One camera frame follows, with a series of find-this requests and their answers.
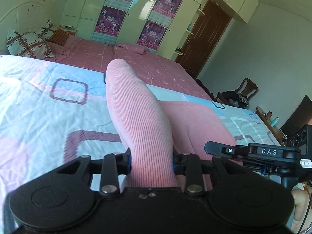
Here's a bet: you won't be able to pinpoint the pink knit sweater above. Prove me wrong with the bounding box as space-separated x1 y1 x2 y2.
106 59 236 188

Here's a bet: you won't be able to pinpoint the right hand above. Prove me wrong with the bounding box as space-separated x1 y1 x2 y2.
291 182 311 233

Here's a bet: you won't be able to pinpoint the cream wardrobe with posters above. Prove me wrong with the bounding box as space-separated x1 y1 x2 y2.
61 0 258 60

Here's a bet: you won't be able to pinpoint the black flat television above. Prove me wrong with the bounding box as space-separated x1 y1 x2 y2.
281 95 312 138

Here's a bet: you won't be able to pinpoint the dark clothes on chair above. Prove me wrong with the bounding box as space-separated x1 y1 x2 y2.
217 90 249 108

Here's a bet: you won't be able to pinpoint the orange striped cushion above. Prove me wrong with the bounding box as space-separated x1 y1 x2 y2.
48 28 69 46

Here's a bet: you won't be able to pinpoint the folded pink blanket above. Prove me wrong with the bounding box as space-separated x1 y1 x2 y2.
115 43 149 55

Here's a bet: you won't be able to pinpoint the brown wooden door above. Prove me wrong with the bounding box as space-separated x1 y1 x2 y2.
175 0 232 79

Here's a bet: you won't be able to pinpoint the patterned white pillow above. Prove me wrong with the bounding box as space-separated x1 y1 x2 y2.
6 20 59 60

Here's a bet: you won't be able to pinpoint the white arched headboard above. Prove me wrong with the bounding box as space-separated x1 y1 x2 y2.
1 0 60 54

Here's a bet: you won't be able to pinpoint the wooden tv cabinet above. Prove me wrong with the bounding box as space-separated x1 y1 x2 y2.
255 106 287 146

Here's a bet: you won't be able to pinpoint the teal patterned bed quilt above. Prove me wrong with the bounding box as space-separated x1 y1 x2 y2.
0 54 283 200

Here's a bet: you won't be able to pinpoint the black speaker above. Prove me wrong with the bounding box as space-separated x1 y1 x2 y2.
286 125 312 156

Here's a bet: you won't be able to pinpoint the dark wooden chair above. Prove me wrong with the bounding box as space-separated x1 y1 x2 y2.
235 78 259 108

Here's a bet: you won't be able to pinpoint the pink checked bed sheet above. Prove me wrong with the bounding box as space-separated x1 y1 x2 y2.
48 35 212 100

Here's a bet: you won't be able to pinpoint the teal water bottle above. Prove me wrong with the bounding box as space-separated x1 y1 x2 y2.
270 117 279 127

